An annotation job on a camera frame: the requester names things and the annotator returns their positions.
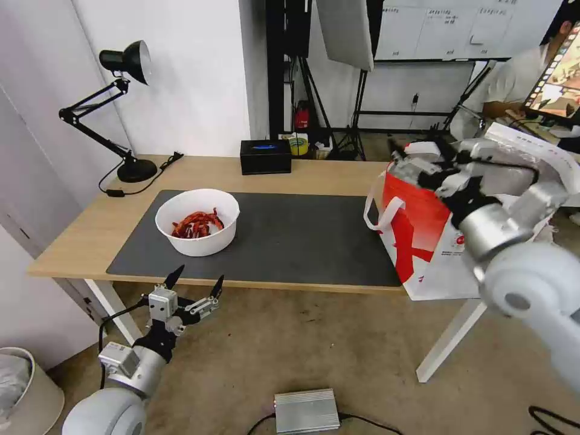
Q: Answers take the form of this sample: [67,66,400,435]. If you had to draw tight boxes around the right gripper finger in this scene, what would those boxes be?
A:
[386,135,443,187]
[446,139,495,172]

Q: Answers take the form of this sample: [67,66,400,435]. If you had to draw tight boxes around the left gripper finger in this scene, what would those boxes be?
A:
[153,265,185,295]
[182,274,225,319]

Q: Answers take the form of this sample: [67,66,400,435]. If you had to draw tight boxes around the red and white takeout bag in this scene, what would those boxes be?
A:
[364,121,580,302]

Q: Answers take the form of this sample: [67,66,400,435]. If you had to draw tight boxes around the white round bowl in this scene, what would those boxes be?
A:
[155,189,240,258]

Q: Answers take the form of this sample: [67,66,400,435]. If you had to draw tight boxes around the red chili pepper scraps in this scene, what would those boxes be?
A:
[171,207,226,240]

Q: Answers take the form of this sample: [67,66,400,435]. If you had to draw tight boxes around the black tripod stand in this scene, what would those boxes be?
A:
[326,68,370,162]

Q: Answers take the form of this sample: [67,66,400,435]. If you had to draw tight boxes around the person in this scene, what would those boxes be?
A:
[481,7,576,120]

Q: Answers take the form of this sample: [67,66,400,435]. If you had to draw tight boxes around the black desk mat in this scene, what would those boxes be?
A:
[105,189,404,288]

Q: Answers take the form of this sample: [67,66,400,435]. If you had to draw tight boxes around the wooden table with white legs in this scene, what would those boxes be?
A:
[25,153,490,384]

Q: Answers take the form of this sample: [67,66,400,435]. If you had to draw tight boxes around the computer monitor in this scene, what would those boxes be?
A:
[521,27,580,121]

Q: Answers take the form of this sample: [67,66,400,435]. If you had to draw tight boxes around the red fire extinguisher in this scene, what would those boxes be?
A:
[293,100,312,131]

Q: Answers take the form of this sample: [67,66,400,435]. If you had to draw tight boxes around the whiteboard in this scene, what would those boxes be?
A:
[373,0,552,62]

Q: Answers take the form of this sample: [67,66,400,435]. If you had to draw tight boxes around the beige waste bin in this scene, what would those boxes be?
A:
[0,347,65,435]

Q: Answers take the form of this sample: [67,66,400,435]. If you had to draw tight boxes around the black tissue box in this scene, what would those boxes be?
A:
[239,139,292,176]

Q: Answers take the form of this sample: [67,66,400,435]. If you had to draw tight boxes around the silver power supply box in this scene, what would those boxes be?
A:
[273,388,341,434]

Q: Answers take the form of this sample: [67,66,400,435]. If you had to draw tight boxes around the white softbox panel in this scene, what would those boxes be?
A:
[315,0,376,73]

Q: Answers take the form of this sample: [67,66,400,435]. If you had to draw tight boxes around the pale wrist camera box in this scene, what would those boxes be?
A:
[438,173,473,196]
[148,289,178,325]

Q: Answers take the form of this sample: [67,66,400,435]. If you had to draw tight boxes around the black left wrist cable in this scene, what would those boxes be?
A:
[98,302,151,390]

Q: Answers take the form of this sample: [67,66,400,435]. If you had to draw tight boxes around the black lamp power cable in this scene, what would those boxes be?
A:
[98,152,184,199]

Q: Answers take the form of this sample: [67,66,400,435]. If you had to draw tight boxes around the black floor cable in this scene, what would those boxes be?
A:
[529,405,580,435]
[246,410,277,435]
[338,411,404,435]

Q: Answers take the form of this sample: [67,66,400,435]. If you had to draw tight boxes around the black metal frame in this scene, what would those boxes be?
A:
[265,0,314,139]

